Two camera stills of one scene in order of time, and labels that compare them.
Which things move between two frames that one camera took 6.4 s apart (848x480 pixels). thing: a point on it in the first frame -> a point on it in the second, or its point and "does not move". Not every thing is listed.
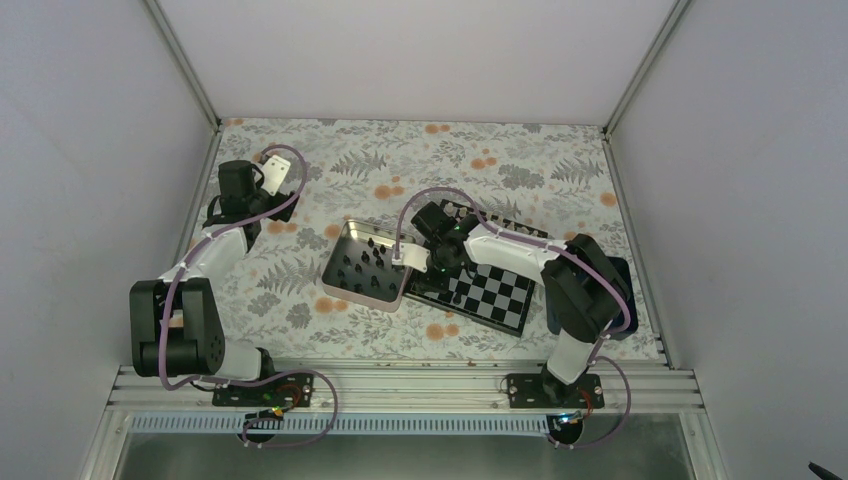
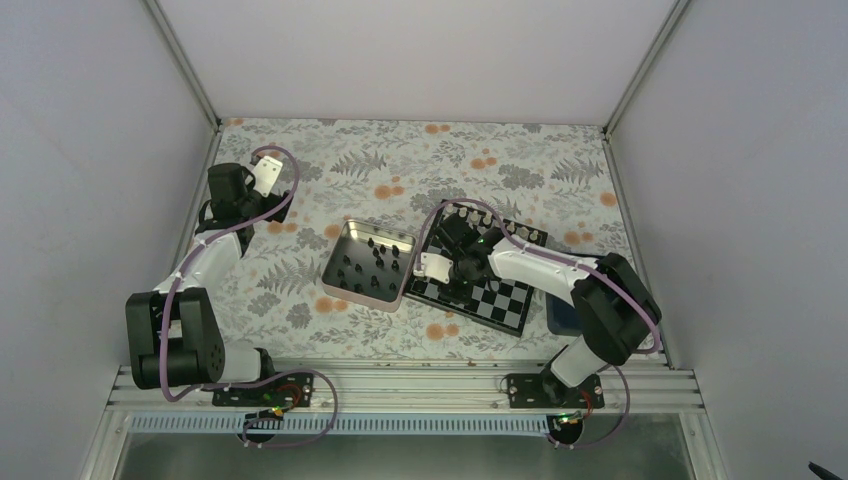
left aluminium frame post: (184, 64) does not move
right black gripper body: (440, 284) -> (463, 294)
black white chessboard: (493, 295) does not move
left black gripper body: (282, 214) does not move
